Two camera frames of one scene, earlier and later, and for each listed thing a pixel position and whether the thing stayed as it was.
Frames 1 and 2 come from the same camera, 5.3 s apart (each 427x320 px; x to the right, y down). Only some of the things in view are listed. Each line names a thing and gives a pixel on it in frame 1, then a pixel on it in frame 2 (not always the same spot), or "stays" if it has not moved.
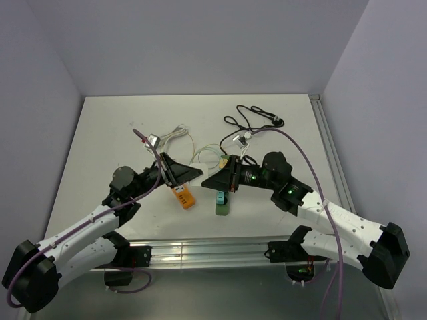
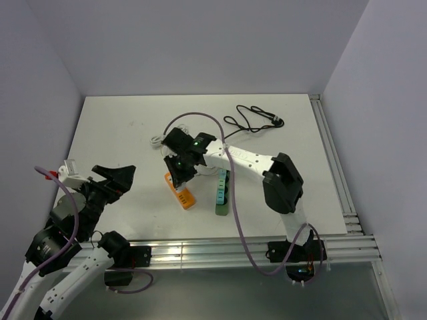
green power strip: (222, 209) stays
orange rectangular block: (184, 194) stays
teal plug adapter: (220, 197) stays
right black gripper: (227, 178) -> (178, 178)
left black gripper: (173, 173) -> (120, 179)
